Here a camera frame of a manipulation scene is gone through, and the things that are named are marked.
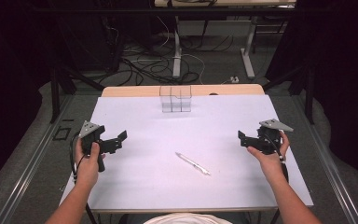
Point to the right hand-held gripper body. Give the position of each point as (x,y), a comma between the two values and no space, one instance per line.
(268,137)

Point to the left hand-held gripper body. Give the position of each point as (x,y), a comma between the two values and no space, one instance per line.
(90,137)

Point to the person's right hand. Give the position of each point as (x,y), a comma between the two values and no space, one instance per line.
(272,161)

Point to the person's left hand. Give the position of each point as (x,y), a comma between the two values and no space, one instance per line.
(88,168)

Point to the black metal stand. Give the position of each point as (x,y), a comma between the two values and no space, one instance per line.
(56,93)
(308,93)

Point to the white power plug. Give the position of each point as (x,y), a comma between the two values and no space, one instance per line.
(234,79)

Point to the white pen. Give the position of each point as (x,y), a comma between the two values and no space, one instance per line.
(193,164)

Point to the clear acrylic organizer box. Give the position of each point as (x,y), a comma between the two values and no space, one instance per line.
(176,99)

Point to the white table cover sheet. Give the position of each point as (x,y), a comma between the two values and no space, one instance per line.
(167,186)

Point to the white desk leg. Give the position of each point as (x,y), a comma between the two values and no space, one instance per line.
(176,56)
(247,59)

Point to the dark curtain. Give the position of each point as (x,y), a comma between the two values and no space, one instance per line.
(345,77)
(9,77)

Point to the person's white shirt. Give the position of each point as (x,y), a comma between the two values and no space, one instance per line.
(186,219)

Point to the light wooden desk top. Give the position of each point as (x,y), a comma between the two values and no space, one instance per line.
(230,2)

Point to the aluminium floor rail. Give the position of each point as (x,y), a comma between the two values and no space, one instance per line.
(28,174)
(332,174)

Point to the black horizontal frame bar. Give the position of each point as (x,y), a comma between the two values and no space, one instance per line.
(167,10)

